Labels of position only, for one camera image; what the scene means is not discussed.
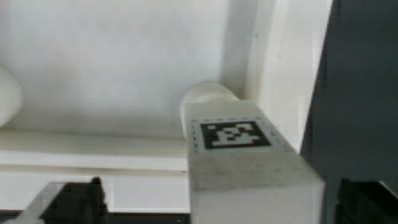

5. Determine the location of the white table leg with tag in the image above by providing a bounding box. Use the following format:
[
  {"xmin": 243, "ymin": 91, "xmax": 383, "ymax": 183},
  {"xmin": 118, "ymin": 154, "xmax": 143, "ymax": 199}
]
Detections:
[{"xmin": 179, "ymin": 99, "xmax": 326, "ymax": 224}]

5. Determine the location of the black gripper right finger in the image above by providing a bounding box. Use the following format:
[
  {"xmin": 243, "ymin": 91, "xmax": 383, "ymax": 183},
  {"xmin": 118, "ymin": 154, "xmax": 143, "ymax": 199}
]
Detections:
[{"xmin": 333, "ymin": 179, "xmax": 398, "ymax": 224}]

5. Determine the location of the white square table top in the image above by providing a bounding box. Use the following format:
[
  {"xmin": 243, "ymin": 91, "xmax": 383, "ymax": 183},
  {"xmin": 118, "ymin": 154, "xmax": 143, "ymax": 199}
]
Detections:
[{"xmin": 0, "ymin": 0, "xmax": 332, "ymax": 167}]

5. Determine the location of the white U-shaped obstacle fence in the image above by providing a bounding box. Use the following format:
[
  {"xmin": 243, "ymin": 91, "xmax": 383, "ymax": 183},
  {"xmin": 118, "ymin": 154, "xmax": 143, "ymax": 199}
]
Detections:
[{"xmin": 0, "ymin": 165, "xmax": 190, "ymax": 213}]

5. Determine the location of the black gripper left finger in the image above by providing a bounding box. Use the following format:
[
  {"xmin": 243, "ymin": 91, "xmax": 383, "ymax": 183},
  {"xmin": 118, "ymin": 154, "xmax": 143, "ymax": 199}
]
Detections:
[{"xmin": 12, "ymin": 177, "xmax": 110, "ymax": 224}]

